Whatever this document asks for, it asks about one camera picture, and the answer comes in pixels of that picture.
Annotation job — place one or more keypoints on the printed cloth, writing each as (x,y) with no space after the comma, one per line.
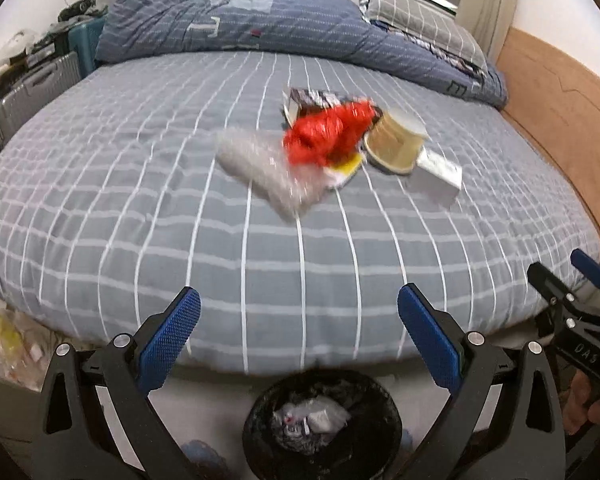
(455,62)

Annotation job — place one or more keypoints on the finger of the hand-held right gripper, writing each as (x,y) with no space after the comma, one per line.
(550,285)
(587,265)

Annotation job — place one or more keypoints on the brown cookie box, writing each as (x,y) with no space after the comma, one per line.
(310,97)

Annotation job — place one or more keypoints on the white bag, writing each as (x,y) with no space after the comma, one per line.
(12,47)

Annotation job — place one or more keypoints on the wooden headboard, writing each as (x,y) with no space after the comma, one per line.
(555,90)

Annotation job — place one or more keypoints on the small white box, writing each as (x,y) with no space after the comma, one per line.
(437,175)

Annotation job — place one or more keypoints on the yellow paper cup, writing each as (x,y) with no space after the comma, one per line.
(395,142)

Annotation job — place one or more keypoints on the red plastic bag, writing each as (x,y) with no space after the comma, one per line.
(325,135)

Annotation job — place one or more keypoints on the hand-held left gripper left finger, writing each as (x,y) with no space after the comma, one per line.
(172,340)

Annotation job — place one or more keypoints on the grey suitcase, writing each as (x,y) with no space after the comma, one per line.
(30,95)

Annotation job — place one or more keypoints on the clear bubble wrap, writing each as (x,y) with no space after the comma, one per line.
(260,165)

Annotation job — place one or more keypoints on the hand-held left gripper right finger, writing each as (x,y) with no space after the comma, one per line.
(427,335)

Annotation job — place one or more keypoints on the bed with grey checked sheet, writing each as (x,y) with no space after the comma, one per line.
(130,185)

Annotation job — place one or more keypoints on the black trash bin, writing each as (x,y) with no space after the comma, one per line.
(380,420)

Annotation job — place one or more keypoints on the yellow snack packet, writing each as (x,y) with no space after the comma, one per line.
(347,170)

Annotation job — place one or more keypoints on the grey checked pillow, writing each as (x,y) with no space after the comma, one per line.
(420,15)

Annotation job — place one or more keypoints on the teal suitcase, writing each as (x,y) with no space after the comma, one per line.
(87,42)

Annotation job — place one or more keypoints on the person's right hand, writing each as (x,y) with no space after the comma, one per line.
(577,410)

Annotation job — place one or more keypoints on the blue object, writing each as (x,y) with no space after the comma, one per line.
(202,455)

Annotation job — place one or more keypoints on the beige curtain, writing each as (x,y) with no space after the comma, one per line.
(490,0)

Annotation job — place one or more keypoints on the blue striped quilt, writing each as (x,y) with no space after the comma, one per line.
(280,25)

